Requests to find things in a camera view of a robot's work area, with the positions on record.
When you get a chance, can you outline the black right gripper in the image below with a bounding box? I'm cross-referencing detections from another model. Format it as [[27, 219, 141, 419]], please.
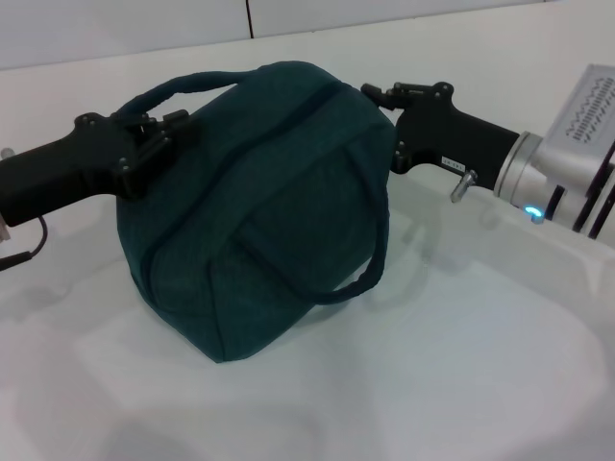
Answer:
[[359, 81, 523, 191]]

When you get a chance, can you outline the dark teal fabric bag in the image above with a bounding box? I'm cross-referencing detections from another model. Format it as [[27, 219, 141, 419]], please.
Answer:
[[113, 61, 398, 365]]

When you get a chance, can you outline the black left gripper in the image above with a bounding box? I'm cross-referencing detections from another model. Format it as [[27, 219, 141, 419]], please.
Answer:
[[0, 109, 199, 228]]

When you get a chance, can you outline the right gripper cable with connector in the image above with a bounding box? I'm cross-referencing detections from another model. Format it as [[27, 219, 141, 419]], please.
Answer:
[[450, 170, 480, 205]]

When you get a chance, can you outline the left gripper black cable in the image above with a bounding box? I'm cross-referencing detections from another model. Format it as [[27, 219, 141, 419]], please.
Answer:
[[0, 215, 48, 273]]

